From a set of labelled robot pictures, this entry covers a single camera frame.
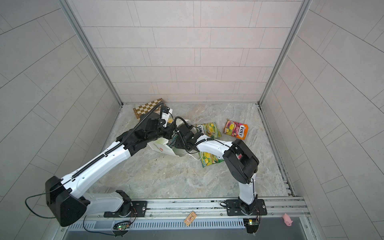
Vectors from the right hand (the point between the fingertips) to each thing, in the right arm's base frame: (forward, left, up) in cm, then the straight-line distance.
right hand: (176, 145), depth 88 cm
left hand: (0, -5, +20) cm, 21 cm away
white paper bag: (-8, +4, +15) cm, 18 cm away
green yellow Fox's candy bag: (+12, -22, -3) cm, 25 cm away
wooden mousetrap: (-36, -7, -5) cm, 37 cm away
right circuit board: (-40, -35, -7) cm, 54 cm away
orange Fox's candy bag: (+11, -39, -3) cm, 41 cm away
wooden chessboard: (+33, +25, 0) cm, 41 cm away
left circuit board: (-38, +23, -3) cm, 45 cm away
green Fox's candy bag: (-9, -18, -3) cm, 20 cm away
